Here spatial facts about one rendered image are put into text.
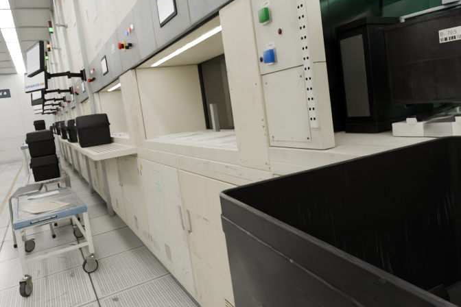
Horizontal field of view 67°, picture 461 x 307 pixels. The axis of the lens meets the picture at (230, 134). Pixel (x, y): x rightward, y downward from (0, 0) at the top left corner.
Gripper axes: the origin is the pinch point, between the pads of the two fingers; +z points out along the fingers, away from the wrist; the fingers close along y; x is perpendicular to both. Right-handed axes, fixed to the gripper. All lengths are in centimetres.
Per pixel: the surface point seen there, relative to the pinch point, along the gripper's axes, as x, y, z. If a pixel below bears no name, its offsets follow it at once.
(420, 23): -8.5, -2.4, 2.7
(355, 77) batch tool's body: -17.1, -24.5, 9.1
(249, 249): -29, 20, -59
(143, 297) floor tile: -120, -150, -26
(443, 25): -9.9, 2.1, 2.8
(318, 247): -27, 27, -60
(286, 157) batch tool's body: -34.8, -28.5, -14.8
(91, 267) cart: -116, -208, -42
